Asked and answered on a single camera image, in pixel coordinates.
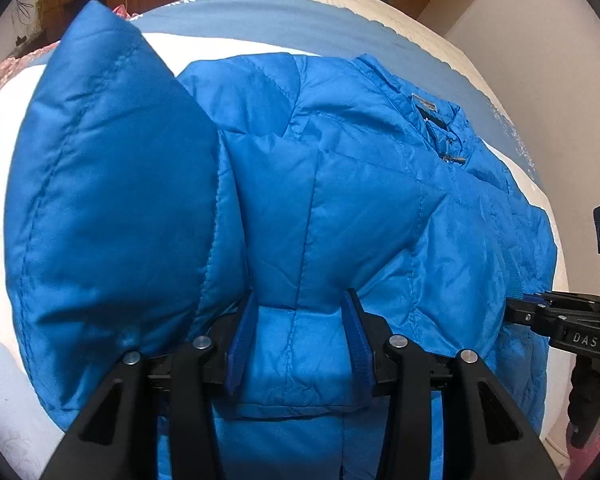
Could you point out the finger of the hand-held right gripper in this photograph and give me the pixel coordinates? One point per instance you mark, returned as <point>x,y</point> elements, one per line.
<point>565,298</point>
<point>570,332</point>

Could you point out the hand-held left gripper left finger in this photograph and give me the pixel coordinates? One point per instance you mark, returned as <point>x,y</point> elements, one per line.
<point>239,345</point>

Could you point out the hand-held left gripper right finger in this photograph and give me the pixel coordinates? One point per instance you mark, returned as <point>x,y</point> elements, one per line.
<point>361,350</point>

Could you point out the blue down jacket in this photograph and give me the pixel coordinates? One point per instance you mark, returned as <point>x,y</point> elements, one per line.
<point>300,190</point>

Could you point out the person's right hand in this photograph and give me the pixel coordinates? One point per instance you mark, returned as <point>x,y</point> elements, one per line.
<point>592,400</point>

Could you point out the bed with blue white sheet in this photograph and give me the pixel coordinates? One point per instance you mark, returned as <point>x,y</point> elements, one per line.
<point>330,25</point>

